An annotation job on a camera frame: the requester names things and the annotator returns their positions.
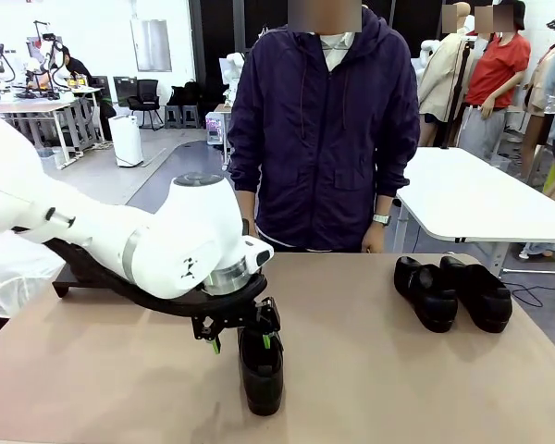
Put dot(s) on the mannequin in red t-shirt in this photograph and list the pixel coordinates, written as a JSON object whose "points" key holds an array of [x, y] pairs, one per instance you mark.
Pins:
{"points": [[497, 69]]}

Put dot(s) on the wooden top workbench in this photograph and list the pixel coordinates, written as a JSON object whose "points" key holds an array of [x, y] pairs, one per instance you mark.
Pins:
{"points": [[32, 107]]}

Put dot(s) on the clear storage box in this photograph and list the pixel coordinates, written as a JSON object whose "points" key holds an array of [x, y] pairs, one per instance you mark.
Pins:
{"points": [[48, 159]]}

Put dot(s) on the silver wristwatch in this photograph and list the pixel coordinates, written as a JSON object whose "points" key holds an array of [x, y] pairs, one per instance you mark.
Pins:
{"points": [[381, 219]]}

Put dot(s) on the person's left hand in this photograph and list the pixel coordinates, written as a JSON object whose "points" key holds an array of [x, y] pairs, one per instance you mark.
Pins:
{"points": [[373, 238]]}

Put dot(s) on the person in purple hooded jacket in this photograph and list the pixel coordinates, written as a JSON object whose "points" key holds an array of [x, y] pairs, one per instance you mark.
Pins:
{"points": [[324, 139]]}

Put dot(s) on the black bag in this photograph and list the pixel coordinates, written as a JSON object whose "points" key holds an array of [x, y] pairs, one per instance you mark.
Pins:
{"points": [[187, 94]]}

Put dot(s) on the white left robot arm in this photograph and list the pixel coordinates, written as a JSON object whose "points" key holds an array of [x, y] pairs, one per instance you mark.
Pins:
{"points": [[120, 240]]}

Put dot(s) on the white air purifier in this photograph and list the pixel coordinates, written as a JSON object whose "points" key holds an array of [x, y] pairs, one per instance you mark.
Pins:
{"points": [[126, 141]]}

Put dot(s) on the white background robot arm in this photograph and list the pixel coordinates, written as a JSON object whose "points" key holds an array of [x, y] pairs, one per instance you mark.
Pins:
{"points": [[233, 65], [427, 48]]}

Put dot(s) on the clear plastic sheet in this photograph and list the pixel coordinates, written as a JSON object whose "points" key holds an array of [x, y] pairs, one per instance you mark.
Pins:
{"points": [[9, 277]]}

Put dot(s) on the mannequin in beige jacket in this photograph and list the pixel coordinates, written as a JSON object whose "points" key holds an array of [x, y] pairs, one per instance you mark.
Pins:
{"points": [[444, 69]]}

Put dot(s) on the black metal shoe stand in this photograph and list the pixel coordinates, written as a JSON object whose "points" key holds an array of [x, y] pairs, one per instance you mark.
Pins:
{"points": [[71, 279]]}

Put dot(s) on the seated person in black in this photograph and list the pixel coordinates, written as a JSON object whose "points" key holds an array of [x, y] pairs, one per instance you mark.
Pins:
{"points": [[78, 69]]}

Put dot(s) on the grey stool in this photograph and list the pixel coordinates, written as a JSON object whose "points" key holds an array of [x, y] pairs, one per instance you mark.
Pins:
{"points": [[173, 115], [190, 115]]}

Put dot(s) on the black textured zipper ankle shoe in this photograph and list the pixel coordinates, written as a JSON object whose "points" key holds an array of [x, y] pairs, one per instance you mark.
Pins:
{"points": [[432, 303], [483, 296]]}

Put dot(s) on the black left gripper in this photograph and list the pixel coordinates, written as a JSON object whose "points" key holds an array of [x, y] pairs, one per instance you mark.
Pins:
{"points": [[236, 319]]}

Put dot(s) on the white table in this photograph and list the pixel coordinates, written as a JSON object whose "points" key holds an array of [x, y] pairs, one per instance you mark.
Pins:
{"points": [[467, 194]]}

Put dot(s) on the black loafer with metal bit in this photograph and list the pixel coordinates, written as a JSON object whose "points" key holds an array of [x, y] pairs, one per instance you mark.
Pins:
{"points": [[261, 388]]}

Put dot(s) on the mannequin with bucket hat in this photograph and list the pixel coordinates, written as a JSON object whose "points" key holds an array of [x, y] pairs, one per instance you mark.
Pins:
{"points": [[543, 78]]}

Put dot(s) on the person's left forearm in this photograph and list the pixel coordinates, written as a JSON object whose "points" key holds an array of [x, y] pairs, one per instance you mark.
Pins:
{"points": [[384, 205]]}

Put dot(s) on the black office chair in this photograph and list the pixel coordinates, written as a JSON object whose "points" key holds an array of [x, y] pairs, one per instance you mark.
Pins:
{"points": [[145, 92]]}

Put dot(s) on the computer tower with lights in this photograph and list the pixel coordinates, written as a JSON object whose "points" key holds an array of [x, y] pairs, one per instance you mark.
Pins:
{"points": [[214, 127]]}

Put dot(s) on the person's right forearm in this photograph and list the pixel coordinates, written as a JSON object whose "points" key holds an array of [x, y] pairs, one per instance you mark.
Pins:
{"points": [[246, 205]]}

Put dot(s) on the grey wall panel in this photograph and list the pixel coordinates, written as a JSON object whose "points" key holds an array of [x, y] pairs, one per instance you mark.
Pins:
{"points": [[150, 46]]}

